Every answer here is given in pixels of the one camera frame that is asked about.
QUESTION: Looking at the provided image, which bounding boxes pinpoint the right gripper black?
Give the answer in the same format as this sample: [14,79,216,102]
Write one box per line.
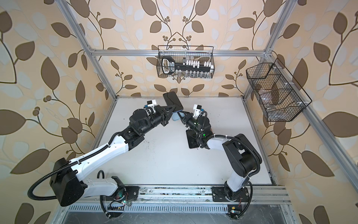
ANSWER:
[178,110,204,138]

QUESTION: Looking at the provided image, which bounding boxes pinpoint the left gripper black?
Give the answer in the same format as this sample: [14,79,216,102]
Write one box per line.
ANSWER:
[138,104,174,136]

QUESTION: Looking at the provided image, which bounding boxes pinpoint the light blue phone case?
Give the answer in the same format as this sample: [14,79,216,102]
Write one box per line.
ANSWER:
[172,112,185,121]

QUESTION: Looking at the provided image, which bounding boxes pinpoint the black phone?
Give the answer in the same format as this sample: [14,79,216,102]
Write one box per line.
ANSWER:
[163,91,183,112]

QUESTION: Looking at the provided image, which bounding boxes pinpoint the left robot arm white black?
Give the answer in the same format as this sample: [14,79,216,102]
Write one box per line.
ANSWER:
[27,105,175,207]

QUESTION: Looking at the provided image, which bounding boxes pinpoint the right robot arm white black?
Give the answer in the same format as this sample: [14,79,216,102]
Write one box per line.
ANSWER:
[178,111,262,202]

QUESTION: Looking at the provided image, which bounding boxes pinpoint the black white tool in basket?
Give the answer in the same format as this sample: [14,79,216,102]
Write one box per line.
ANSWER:
[157,56,215,76]

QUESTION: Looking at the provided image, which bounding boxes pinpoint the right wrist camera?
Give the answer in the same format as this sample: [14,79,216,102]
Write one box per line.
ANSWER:
[193,104,204,119]

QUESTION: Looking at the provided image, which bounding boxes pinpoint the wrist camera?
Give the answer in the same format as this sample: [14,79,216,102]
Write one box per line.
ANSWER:
[144,100,157,113]
[193,104,204,119]

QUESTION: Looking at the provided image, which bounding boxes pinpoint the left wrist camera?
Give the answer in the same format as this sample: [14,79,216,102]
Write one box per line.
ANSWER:
[144,100,157,113]

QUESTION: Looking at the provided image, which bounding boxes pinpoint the back wire basket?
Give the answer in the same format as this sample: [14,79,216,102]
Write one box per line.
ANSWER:
[156,44,215,79]

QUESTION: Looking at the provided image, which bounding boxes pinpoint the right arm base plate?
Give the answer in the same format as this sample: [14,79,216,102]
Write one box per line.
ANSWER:
[211,187,250,203]

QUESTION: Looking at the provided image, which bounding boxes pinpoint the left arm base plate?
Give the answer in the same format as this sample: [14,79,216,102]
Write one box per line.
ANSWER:
[102,185,140,202]

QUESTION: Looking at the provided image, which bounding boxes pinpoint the aluminium cage frame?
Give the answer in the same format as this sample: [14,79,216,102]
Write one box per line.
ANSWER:
[54,0,358,224]

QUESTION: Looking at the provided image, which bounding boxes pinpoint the side wire basket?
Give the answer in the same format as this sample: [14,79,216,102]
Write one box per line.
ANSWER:
[246,58,312,122]

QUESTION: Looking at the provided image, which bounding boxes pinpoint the aluminium front rail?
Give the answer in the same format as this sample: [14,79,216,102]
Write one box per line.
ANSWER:
[67,185,291,214]

